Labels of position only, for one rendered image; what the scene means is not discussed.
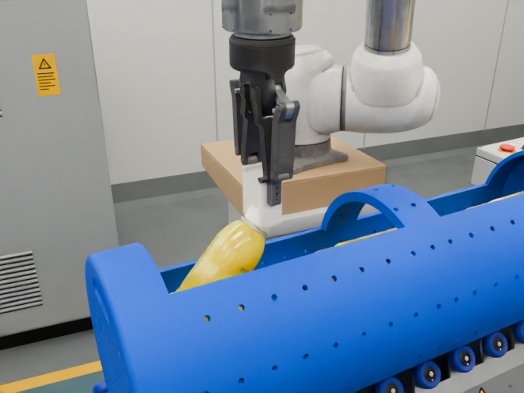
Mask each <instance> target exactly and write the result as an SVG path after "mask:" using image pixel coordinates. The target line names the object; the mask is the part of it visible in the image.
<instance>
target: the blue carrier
mask: <svg viewBox="0 0 524 393"><path fill-rule="evenodd" d="M521 191H524V150H522V151H519V152H516V153H514V154H511V155H509V156H508V157H506V158H505V159H504V160H502V161H501V162H500V163H499V164H497V166H496V167H495V168H494V169H493V170H492V172H491V173H490V174H489V176H488V178H487V181H486V182H485V183H484V184H481V185H478V186H472V187H469V188H466V189H461V190H457V191H455V192H451V193H446V194H442V195H440V196H434V197H431V198H428V199H425V200H424V199H423V198H422V197H420V196H419V195H417V194H416V193H414V192H413V191H411V190H409V189H406V188H405V187H403V186H398V185H394V184H381V185H377V186H371V187H368V188H364V189H358V190H355V191H352V192H347V193H343V194H342V195H340V196H338V197H337V198H336V199H334V200H333V201H332V202H331V204H330V205H329V207H328V208H327V210H326V212H325V214H324V218H323V221H322V224H321V227H318V228H313V229H310V230H306V231H303V232H298V233H295V234H291V235H287V236H283V237H280V238H276V239H272V240H268V241H265V247H264V251H263V254H262V256H261V258H260V261H259V263H258V265H257V266H256V267H255V268H254V270H253V271H249V272H246V273H243V274H238V275H235V276H232V277H229V278H224V279H222V280H218V281H213V282H211V283H207V284H205V285H200V286H197V287H194V288H191V289H186V290H183V291H180V292H175V291H176V289H177V288H178V287H179V286H180V285H181V284H182V281H183V280H184V279H185V277H186V276H187V275H188V273H189V272H190V271H191V269H192V268H193V266H194V265H195V264H196V262H197V261H198V260H199V259H197V260H192V261H189V262H185V263H182V264H177V265H174V266H171V267H165V268H162V269H159V270H158V267H157V265H156V264H155V262H154V260H153V258H152V257H151V255H150V254H149V253H148V251H147V250H146V248H145V247H144V246H143V245H141V244H140V243H133V244H129V245H125V246H120V247H116V248H113V249H109V250H103V251H100V252H96V253H92V254H91V255H89V256H88V258H87V260H86V263H85V279H86V287H87V298H88V303H89V308H90V316H91V321H92V325H93V329H94V336H95V340H96V344H97V350H98V354H99V357H100V361H101V367H102V370H103V374H104V379H105V382H106V385H107V389H108V393H204V392H205V391H206V393H353V392H356V391H358V390H361V389H363V388H366V387H368V386H370V385H372V384H375V383H377V382H379V381H382V380H384V379H386V378H389V377H391V376H394V375H396V374H399V373H401V372H402V371H405V370H407V369H410V368H412V367H414V366H417V365H419V364H421V363H424V362H426V361H428V360H430V359H433V358H435V357H438V356H440V355H443V354H445V353H446V352H450V351H451V350H454V349H457V348H459V347H461V346H463V345H466V344H468V343H470V342H473V341H475V340H477V339H479V338H482V337H484V336H487V335H489V334H492V333H494V332H495V331H499V330H501V329H503V328H506V327H508V326H510V325H512V324H515V323H517V322H519V321H521V320H524V193H521V194H518V195H515V196H510V197H507V198H504V199H501V200H496V201H494V202H491V203H488V202H490V201H492V200H494V199H497V198H500V197H505V196H507V195H511V194H513V193H518V192H521ZM485 203H488V204H485ZM365 204H369V205H370V206H372V207H375V208H376V209H378V210H379V211H378V212H374V213H372V214H366V215H363V216H359V213H360V211H361V210H362V208H363V206H364V205H365ZM481 204H483V205H481ZM477 205H480V206H477ZM474 206H477V207H474ZM469 207H472V208H470V209H467V208H469ZM358 216H359V217H358ZM391 228H397V229H396V230H393V231H390V232H385V233H382V234H379V235H374V236H371V237H368V238H365V239H361V240H357V241H355V242H351V243H346V244H344V245H340V246H336V247H334V246H335V245H336V244H338V243H342V242H345V241H348V240H351V239H356V238H359V237H362V236H365V235H370V234H374V233H377V232H383V231H385V230H388V229H391ZM330 247H333V248H330ZM327 248H330V249H327ZM323 249H327V250H323ZM318 250H322V251H320V252H317V251H318ZM315 252H316V253H315ZM411 254H412V255H411ZM386 261H387V262H388V263H386ZM262 262H263V263H262ZM359 269H360V270H361V271H362V272H360V270H359ZM331 278H333V279H334V280H335V281H333V280H332V279H331ZM303 287H304V288H305V289H306V290H303ZM172 292H175V293H172ZM169 293H172V294H169ZM239 306H241V307H242V308H243V310H240V309H239ZM205 317H208V319H209V321H205V319H204V318H205ZM273 366H274V367H273ZM272 367H273V368H272ZM240 378H242V379H241V380H240V381H239V379H240Z"/></svg>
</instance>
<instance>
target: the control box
mask: <svg viewBox="0 0 524 393"><path fill-rule="evenodd" d="M523 142H524V137H523V138H518V139H515V140H509V141H505V142H501V143H495V144H491V145H487V146H483V147H478V148H477V149H476V159H475V163H474V168H473V175H472V180H471V183H472V184H473V185H475V186H478V185H481V184H484V183H485V182H486V181H487V178H488V176H489V174H490V173H491V172H492V170H493V169H494V168H495V167H496V166H497V164H499V163H500V162H501V161H502V160H504V159H505V158H506V157H508V156H509V155H511V154H514V153H516V152H519V151H522V150H524V149H522V145H524V143H523ZM513 143H515V144H513ZM501 144H511V145H512V144H513V145H512V146H514V147H515V149H514V150H511V151H503V150H502V149H501V148H500V145H501Z"/></svg>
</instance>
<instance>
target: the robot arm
mask: <svg viewBox="0 0 524 393"><path fill-rule="evenodd" d="M415 4H416V0H366V23H365V38H364V42H363V43H362V44H361V45H360V46H359V47H358V48H357V49H356V50H355V51H354V53H353V56H352V61H351V65H349V66H343V65H338V64H334V63H333V56H332V55H331V54H330V53H329V52H328V51H327V50H326V49H324V48H322V47H320V46H318V45H315V44H305V45H298V46H296V38H295V37H294V35H293V34H291V33H293V32H296V31H298V30H300V29H301V27H302V25H303V0H221V15H222V28H224V30H226V31H228V32H232V33H233V34H232V35H231V37H230V38H229V64H230V66H231V67H232V68H233V69H234V70H236V71H239V72H240V75H239V79H234V80H230V81H229V86H230V91H231V95H232V115H233V131H234V148H235V155H236V156H239V155H240V156H241V158H240V161H241V163H242V165H244V166H243V213H244V214H246V213H247V210H248V209H249V208H250V206H251V205H252V204H253V205H255V206H257V207H259V229H260V230H261V231H262V230H265V229H269V228H274V227H278V226H281V199H282V181H284V180H288V179H292V177H293V175H296V174H299V173H300V172H304V171H307V170H310V169H313V168H319V167H322V166H325V165H331V164H334V163H339V162H346V161H347V160H348V155H347V154H346V153H343V152H341V151H338V150H334V149H333V148H331V133H336V132H339V131H346V132H354V133H400V132H405V131H409V130H412V129H416V128H419V127H421V126H425V125H426V124H427V123H428V122H429V121H430V120H432V119H433V118H434V116H435V115H436V113H437V108H438V105H439V100H440V94H441V85H440V82H439V80H438V78H437V75H436V74H435V72H434V71H433V70H432V69H431V68H430V67H428V66H423V62H422V54H421V52H420V50H419V49H418V48H417V46H415V45H414V43H413V42H411V40H412V26H413V19H414V12H415ZM266 117H267V118H266ZM241 144H242V146H241Z"/></svg>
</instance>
